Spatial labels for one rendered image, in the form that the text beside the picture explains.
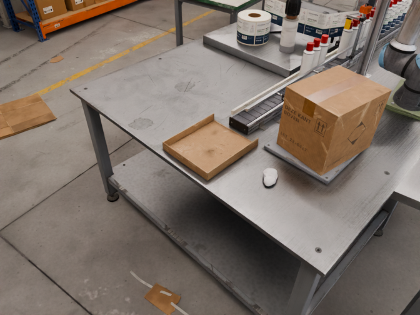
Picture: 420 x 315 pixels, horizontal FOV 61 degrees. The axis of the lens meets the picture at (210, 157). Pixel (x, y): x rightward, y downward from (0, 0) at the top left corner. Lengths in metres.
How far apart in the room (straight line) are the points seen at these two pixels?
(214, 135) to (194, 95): 0.35
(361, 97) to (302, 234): 0.52
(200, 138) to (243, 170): 0.26
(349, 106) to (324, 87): 0.13
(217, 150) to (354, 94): 0.56
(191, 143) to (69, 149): 1.61
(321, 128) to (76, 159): 2.00
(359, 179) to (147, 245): 1.28
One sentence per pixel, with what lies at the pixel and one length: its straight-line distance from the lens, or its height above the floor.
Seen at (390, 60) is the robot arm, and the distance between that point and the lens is 1.89.
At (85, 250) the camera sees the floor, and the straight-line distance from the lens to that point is 2.25.
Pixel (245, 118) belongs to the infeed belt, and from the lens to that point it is 1.57.
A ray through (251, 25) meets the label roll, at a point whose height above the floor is 1.00.
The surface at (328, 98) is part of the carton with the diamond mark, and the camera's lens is 1.32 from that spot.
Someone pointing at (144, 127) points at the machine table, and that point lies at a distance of 1.61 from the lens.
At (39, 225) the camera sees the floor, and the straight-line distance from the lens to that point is 2.47.
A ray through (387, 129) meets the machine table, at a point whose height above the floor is 0.83.
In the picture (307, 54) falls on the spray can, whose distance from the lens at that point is 1.82.
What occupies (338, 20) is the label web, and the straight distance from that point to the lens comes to 2.35.
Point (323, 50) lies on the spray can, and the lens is 1.93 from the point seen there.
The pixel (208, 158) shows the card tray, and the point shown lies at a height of 0.83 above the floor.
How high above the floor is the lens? 1.77
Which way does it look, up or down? 41 degrees down
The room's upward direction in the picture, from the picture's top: 1 degrees clockwise
